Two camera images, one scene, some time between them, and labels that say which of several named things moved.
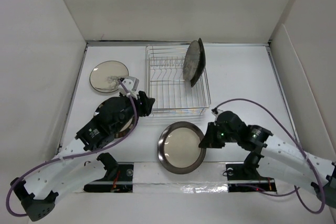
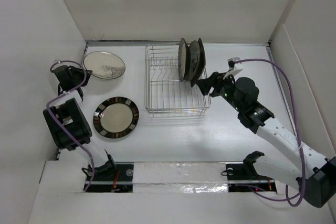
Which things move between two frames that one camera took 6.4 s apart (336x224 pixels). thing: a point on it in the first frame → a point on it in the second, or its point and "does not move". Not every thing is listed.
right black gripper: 209,141 → 216,80
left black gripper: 143,104 → 73,70
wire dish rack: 173,94 does not move
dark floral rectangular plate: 202,64 does not move
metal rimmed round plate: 178,149 → 184,60
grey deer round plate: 191,61 does not move
